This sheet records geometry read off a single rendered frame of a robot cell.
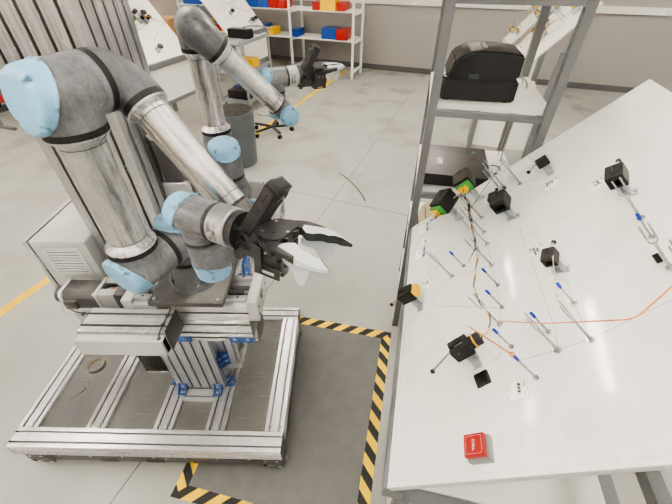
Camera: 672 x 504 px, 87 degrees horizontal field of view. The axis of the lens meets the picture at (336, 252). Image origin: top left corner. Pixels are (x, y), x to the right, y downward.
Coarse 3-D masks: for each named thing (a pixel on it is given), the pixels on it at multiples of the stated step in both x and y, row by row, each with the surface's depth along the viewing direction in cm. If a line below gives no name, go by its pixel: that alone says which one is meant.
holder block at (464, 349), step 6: (462, 336) 95; (450, 342) 97; (456, 342) 95; (462, 342) 93; (450, 348) 96; (456, 348) 94; (462, 348) 92; (468, 348) 92; (450, 354) 94; (456, 354) 94; (462, 354) 93; (468, 354) 93; (456, 360) 95; (462, 360) 95
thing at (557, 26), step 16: (560, 16) 337; (576, 16) 295; (544, 32) 329; (560, 32) 298; (544, 48) 301; (560, 64) 301; (544, 96) 319; (496, 112) 344; (480, 128) 358; (496, 128) 353; (512, 128) 348; (528, 128) 343; (480, 144) 368; (496, 144) 362; (512, 144) 357; (528, 144) 348
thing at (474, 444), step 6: (480, 432) 80; (468, 438) 81; (474, 438) 80; (480, 438) 79; (468, 444) 80; (474, 444) 79; (480, 444) 78; (468, 450) 79; (474, 450) 78; (480, 450) 77; (486, 450) 77; (468, 456) 78; (474, 456) 78; (480, 456) 77; (486, 456) 76
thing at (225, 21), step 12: (204, 0) 561; (216, 0) 583; (228, 0) 607; (240, 0) 633; (216, 12) 573; (228, 12) 595; (240, 12) 621; (252, 12) 648; (228, 24) 585; (240, 24) 609; (252, 24) 636; (252, 48) 635; (264, 48) 671
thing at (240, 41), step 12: (228, 36) 528; (240, 36) 521; (252, 36) 526; (264, 36) 545; (240, 48) 496; (252, 60) 539; (216, 72) 530; (228, 96) 567; (240, 96) 549; (252, 96) 556
